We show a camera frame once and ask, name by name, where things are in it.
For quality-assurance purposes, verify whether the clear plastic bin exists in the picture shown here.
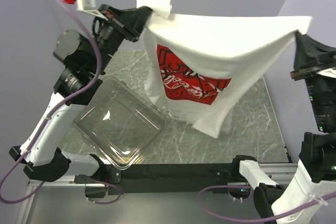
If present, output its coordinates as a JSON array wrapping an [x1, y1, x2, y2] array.
[[73, 77, 167, 170]]

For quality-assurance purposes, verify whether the purple cable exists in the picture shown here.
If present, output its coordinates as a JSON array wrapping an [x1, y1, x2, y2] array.
[[0, 0, 124, 205], [196, 184, 336, 222]]

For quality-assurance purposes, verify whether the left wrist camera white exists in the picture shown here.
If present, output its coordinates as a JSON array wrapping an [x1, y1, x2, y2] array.
[[76, 0, 107, 20]]

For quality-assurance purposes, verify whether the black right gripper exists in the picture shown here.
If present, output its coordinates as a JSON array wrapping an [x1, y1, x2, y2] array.
[[290, 26, 336, 127]]

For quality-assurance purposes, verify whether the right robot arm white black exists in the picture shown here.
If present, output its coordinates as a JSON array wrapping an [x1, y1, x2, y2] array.
[[230, 32, 335, 223]]

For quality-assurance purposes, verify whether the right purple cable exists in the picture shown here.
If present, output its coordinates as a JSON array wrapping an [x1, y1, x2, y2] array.
[[196, 184, 336, 222]]

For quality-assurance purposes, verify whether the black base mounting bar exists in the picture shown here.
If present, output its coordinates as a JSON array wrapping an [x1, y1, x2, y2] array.
[[73, 154, 258, 198]]

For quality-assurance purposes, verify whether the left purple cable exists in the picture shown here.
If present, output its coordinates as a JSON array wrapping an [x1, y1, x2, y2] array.
[[0, 0, 124, 205]]

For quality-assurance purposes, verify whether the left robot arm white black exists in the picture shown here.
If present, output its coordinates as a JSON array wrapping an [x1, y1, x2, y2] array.
[[9, 4, 153, 183]]

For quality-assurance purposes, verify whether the white t-shirt red print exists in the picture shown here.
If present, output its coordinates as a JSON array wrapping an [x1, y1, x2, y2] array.
[[136, 0, 312, 138]]

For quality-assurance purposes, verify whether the aluminium frame rail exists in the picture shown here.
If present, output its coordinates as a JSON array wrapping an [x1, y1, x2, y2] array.
[[15, 162, 300, 224]]

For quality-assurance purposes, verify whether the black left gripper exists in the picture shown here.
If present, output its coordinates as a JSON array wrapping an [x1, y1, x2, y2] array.
[[88, 4, 153, 74]]

